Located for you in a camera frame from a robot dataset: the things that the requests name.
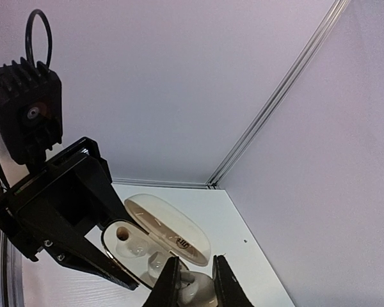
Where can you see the front aluminium rail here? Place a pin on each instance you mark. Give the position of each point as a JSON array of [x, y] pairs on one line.
[[11, 287]]

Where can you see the white earbud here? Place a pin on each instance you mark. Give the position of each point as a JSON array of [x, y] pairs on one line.
[[197, 289]]

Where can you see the white earbud charging case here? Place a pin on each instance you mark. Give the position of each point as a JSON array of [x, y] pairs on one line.
[[158, 231]]

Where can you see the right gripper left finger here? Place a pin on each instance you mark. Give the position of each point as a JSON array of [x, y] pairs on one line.
[[166, 290]]

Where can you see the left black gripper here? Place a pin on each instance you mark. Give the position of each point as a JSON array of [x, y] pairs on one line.
[[54, 208]]

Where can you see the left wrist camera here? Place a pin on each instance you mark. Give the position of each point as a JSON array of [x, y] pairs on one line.
[[30, 112]]

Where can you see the left aluminium frame post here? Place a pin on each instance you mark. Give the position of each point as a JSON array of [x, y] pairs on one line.
[[276, 98]]

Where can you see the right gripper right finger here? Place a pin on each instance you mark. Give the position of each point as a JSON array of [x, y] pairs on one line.
[[228, 291]]

